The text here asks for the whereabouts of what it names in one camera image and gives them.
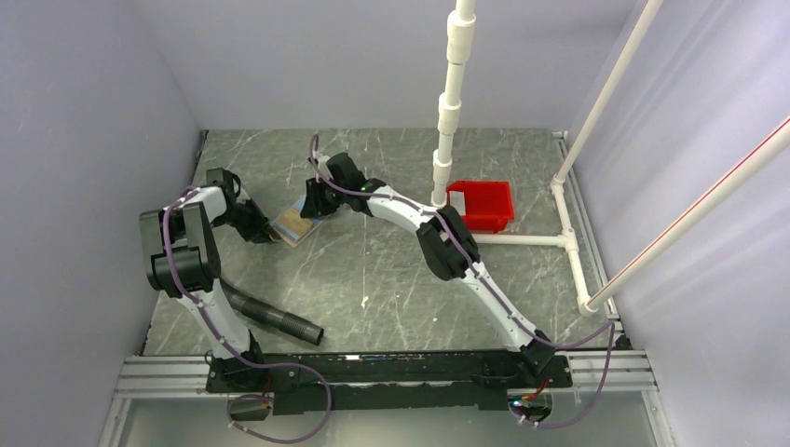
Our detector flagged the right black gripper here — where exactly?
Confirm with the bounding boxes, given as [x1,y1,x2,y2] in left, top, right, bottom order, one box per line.
[300,177,348,220]

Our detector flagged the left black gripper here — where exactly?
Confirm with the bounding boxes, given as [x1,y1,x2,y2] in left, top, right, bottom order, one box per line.
[215,198,281,245]

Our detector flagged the white credit card stack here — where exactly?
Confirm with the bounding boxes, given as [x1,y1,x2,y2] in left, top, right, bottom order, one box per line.
[448,191,467,215]

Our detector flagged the gold VIP credit card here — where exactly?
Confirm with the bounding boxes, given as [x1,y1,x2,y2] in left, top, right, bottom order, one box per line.
[277,208,312,239]

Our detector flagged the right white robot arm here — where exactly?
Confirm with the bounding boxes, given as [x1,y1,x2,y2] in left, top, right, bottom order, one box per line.
[301,153,556,386]

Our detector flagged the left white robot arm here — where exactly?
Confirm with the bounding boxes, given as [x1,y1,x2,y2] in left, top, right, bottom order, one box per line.
[139,168,279,391]

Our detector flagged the red plastic bin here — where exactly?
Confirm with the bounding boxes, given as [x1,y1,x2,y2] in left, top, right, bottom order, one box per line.
[445,180,515,233]

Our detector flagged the white diagonal pole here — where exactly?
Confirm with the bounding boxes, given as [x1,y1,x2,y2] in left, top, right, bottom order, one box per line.
[551,0,663,189]

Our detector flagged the white pole with red stripe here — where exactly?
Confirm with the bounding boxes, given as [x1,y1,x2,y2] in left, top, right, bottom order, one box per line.
[580,116,789,310]

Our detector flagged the black corrugated hose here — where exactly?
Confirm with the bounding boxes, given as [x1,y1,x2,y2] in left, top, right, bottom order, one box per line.
[219,280,325,347]

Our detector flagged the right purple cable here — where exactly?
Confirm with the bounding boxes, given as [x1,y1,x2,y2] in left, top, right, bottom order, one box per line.
[308,134,617,431]

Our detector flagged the purple cable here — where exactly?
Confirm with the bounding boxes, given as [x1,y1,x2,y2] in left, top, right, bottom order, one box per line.
[308,134,617,431]
[161,184,334,447]

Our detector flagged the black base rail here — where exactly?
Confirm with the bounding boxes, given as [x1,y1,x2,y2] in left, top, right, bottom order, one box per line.
[206,349,573,415]

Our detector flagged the white PVC pipe frame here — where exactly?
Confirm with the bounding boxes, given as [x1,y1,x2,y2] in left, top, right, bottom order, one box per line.
[428,0,609,317]

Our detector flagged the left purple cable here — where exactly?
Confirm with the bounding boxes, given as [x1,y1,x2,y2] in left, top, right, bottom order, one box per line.
[161,184,334,447]

